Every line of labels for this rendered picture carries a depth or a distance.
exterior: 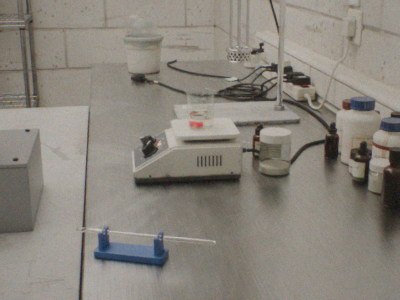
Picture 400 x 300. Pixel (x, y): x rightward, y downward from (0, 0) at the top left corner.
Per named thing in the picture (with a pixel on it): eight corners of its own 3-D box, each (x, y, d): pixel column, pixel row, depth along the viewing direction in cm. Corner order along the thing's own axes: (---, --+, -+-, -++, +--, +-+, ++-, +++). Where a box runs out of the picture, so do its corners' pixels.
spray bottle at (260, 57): (259, 72, 221) (259, 41, 218) (267, 73, 219) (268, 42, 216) (252, 73, 218) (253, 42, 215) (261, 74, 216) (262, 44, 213)
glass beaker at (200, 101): (218, 126, 120) (218, 85, 118) (211, 134, 115) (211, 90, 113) (187, 124, 122) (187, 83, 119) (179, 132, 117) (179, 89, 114)
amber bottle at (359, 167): (362, 177, 117) (365, 137, 115) (372, 182, 115) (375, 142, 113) (348, 180, 116) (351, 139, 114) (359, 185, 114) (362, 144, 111)
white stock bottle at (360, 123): (332, 160, 128) (336, 97, 124) (358, 154, 131) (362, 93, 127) (359, 169, 122) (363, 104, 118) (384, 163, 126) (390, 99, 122)
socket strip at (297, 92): (296, 101, 177) (297, 86, 176) (261, 75, 215) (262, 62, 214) (315, 100, 178) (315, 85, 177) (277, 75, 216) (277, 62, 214)
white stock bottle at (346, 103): (365, 148, 135) (369, 99, 132) (360, 156, 130) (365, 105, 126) (337, 145, 137) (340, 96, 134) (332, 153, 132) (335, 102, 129)
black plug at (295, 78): (288, 85, 179) (288, 78, 178) (284, 82, 183) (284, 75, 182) (311, 85, 180) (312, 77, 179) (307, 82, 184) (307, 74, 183)
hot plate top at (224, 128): (175, 140, 113) (175, 136, 113) (170, 124, 124) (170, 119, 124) (240, 138, 114) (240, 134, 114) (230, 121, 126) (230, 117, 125)
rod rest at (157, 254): (92, 257, 87) (91, 234, 86) (102, 247, 90) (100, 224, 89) (162, 265, 85) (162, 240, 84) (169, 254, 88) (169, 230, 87)
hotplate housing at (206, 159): (134, 185, 114) (132, 143, 111) (132, 162, 126) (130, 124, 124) (254, 179, 116) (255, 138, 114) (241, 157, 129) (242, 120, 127)
